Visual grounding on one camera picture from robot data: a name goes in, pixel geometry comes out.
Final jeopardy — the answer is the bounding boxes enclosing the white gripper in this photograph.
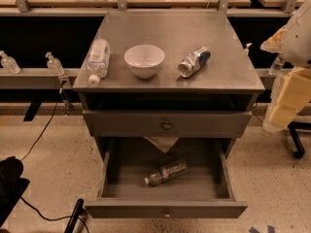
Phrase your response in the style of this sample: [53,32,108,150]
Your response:
[260,26,311,133]

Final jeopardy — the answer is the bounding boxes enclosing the clear plastic water bottle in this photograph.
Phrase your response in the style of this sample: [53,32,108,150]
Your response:
[144,160,189,186]

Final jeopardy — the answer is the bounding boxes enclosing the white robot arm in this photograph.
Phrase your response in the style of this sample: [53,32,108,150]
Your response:
[260,0,311,133]

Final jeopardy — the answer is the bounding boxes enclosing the small pump bottle behind cabinet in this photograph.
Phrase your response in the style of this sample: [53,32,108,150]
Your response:
[244,43,253,55]

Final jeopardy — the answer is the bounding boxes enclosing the open grey middle drawer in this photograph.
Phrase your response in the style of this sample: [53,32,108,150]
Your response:
[86,138,247,218]

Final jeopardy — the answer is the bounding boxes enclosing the grey metal drawer cabinet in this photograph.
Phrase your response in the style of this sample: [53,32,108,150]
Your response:
[74,10,264,152]

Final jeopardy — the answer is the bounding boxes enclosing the closed grey upper drawer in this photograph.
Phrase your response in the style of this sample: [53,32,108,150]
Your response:
[83,110,252,138]

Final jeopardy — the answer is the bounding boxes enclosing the large clear bottle lying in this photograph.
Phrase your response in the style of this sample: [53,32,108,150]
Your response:
[86,39,111,85]

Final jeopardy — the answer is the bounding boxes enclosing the clear pump bottle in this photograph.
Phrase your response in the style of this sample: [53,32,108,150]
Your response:
[46,51,64,76]
[0,50,20,74]

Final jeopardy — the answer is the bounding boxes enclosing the left clear pump bottle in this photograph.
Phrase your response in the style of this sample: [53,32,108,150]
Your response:
[0,50,20,74]

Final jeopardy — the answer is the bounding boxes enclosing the black wheeled stand leg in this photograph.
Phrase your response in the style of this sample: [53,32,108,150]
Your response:
[288,121,311,159]

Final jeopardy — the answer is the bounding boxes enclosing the crushed silver soda can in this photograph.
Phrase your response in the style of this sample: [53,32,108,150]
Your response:
[178,47,211,79]

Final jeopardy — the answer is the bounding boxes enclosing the white ceramic bowl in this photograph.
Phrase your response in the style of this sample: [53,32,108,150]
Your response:
[124,45,165,79]

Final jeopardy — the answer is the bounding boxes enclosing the black stand leg bottom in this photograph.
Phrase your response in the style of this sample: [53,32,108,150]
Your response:
[64,199,84,233]

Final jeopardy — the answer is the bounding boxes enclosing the black object at left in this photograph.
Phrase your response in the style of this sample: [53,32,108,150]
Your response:
[0,156,30,226]

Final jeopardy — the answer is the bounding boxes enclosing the upright water bottle on rail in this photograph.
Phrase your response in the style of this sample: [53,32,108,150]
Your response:
[268,54,286,75]

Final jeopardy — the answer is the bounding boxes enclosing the black floor cable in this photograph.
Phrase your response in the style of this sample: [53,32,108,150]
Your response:
[18,80,91,233]

